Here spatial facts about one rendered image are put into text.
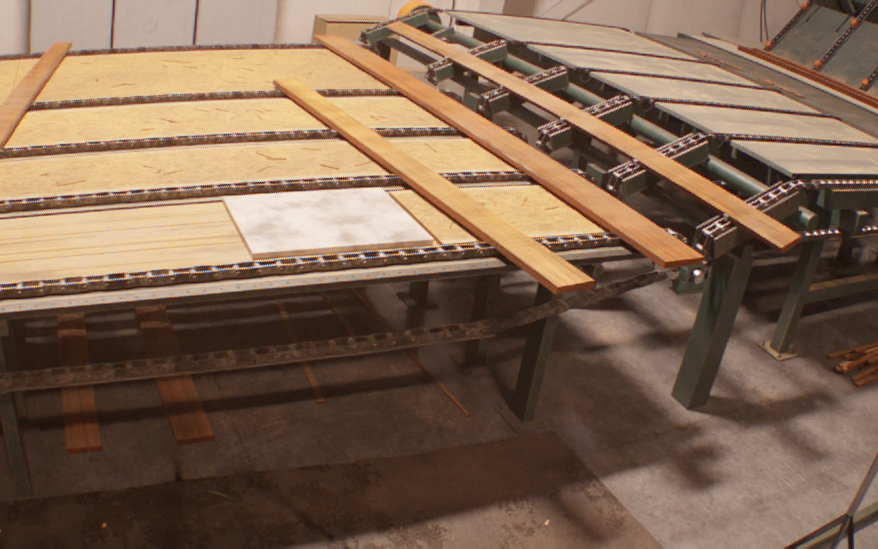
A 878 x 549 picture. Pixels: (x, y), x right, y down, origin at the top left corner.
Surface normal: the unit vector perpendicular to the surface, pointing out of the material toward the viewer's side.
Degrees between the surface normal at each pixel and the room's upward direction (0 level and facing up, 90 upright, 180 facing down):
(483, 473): 0
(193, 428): 0
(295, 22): 93
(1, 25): 92
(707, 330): 90
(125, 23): 90
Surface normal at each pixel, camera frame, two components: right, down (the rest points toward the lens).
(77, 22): 0.45, 0.44
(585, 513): 0.15, -0.89
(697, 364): -0.88, 0.08
